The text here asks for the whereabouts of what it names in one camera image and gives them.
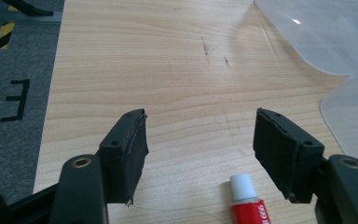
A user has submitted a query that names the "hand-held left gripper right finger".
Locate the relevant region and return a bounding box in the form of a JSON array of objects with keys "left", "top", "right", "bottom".
[{"left": 252, "top": 107, "right": 325, "bottom": 204}]

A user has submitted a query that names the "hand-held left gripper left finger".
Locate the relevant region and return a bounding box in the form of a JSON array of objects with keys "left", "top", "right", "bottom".
[{"left": 95, "top": 108, "right": 150, "bottom": 207}]

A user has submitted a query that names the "red tube with white cap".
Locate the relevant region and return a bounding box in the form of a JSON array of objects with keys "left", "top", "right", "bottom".
[{"left": 228, "top": 173, "right": 272, "bottom": 224}]

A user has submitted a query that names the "clear plastic sheet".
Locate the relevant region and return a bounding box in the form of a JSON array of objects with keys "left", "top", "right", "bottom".
[{"left": 236, "top": 0, "right": 358, "bottom": 173}]

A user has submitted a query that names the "grey metal rail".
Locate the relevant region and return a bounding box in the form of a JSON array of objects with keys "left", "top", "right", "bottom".
[{"left": 0, "top": 8, "right": 63, "bottom": 24}]

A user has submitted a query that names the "black cable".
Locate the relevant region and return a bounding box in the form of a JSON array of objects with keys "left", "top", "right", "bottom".
[{"left": 2, "top": 0, "right": 55, "bottom": 18}]

